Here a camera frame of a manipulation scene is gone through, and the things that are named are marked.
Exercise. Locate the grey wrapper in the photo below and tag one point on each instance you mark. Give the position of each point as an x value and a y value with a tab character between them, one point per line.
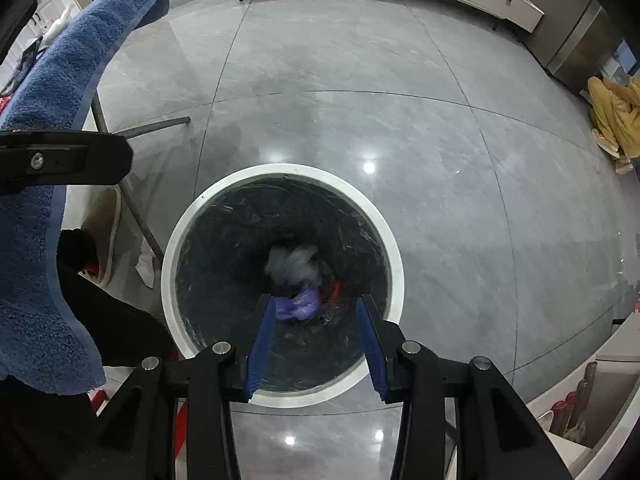
292	265

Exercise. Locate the white round trash bin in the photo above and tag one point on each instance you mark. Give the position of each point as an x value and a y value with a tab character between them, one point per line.
220	240

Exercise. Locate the white storage box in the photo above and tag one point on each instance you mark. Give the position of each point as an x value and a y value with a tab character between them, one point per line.
620	385

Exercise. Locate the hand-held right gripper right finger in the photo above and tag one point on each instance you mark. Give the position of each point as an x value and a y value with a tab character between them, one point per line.
374	352

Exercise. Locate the beige slipper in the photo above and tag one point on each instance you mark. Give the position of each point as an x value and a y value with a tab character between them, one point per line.
102	220

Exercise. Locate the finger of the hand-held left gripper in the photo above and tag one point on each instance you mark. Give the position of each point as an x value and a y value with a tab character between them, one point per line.
75	157

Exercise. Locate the stainless steel refrigerator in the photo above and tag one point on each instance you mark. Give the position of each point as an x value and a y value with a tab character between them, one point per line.
565	35

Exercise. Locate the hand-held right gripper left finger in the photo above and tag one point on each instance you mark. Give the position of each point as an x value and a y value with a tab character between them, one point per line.
259	350

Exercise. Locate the purple crumpled wrapper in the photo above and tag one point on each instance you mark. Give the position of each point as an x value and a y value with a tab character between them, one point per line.
300	305

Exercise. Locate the blue terry towel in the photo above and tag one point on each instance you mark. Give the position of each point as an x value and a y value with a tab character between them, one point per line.
45	85

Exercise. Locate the metal table frame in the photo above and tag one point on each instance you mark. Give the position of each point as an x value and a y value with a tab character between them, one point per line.
150	126

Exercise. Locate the white crumpled tissue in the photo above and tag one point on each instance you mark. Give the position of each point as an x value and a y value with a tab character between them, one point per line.
147	267

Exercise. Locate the person's black clothing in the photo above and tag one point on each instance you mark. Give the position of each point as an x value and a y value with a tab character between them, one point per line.
100	320

